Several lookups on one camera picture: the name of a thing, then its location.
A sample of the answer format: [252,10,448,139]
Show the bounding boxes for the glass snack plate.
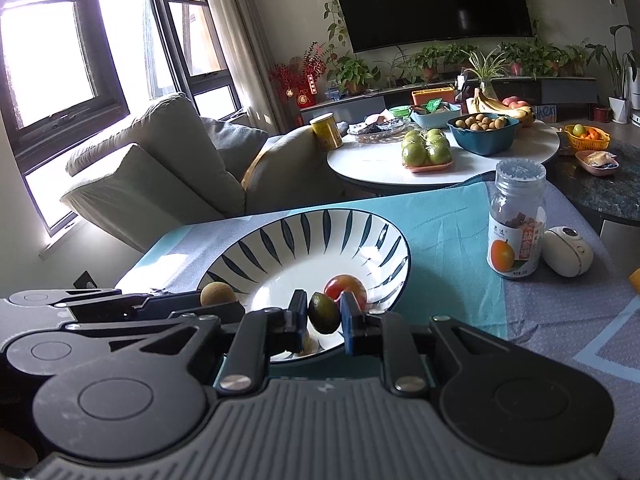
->
[347,120,406,142]

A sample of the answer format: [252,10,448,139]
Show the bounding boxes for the dark marble round table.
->
[545,137,640,231]

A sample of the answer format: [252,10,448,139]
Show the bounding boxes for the tall plant in white pot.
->
[585,25,636,125]

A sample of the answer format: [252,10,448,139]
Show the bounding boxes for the clear jar with orange label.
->
[487,159,548,280]

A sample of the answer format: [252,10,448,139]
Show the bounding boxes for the row of potted plants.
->
[407,44,476,81]

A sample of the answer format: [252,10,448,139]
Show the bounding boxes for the yellow tin can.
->
[310,114,344,151]

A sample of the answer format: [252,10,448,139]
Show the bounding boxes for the black wall television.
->
[327,0,533,53]

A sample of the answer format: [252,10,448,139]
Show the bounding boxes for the white round coffee table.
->
[327,120,560,196]

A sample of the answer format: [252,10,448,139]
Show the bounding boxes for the orange box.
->
[411,87,456,106]

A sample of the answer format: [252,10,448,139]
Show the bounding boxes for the blue bowl of longans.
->
[446,114,519,155]

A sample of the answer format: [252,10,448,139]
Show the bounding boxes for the tray of green fruits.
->
[401,129,453,173]

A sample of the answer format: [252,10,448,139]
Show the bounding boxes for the trailing green vine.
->
[315,0,351,56]

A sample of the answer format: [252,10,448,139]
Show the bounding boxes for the white vacuum dock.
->
[627,55,640,127]

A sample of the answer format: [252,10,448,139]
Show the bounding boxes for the dark framed window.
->
[0,0,241,261]

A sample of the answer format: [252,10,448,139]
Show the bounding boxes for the red festive decoration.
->
[269,45,328,108]

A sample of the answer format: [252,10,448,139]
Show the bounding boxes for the blue grey patchwork tablecloth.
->
[116,170,640,411]

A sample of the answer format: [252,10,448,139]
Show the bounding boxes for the grey cushion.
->
[200,117,269,181]

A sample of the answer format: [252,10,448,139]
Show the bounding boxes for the banana bunch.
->
[472,89,536,128]

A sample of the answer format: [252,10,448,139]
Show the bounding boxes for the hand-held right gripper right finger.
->
[340,292,506,393]

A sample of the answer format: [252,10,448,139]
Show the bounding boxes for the orange plastic basket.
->
[564,124,612,152]

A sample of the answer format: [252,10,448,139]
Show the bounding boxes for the light blue basket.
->
[410,102,462,129]

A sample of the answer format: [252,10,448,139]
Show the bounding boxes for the person's left hand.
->
[0,430,32,467]

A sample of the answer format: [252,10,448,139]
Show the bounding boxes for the dark television cabinet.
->
[300,76,599,126]

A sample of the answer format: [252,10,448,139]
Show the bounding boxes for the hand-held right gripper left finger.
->
[107,290,308,393]

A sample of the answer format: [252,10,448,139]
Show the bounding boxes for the brown longan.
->
[200,282,238,306]

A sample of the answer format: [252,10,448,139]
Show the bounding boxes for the potted pothos plant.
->
[330,55,381,96]

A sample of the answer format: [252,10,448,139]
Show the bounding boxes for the beige curtain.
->
[200,0,301,136]

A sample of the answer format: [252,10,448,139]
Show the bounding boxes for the white round gadget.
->
[542,226,595,277]

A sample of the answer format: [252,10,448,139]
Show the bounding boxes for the pink snack dish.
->
[575,150,620,177]

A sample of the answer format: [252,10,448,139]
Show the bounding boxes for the dark green avocado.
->
[307,292,343,335]

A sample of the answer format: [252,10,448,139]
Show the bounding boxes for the red tomato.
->
[324,274,368,313]

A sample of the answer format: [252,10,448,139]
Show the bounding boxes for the blue striped white bowl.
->
[196,208,412,361]

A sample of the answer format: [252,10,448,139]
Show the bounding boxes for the cluster of potted plants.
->
[500,39,591,78]

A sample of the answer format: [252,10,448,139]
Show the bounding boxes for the spider plant in vase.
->
[460,50,508,101]

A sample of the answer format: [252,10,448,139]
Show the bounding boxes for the grey green sofa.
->
[60,92,346,253]

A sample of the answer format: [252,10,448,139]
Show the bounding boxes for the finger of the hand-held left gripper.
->
[65,302,246,342]
[0,287,151,322]

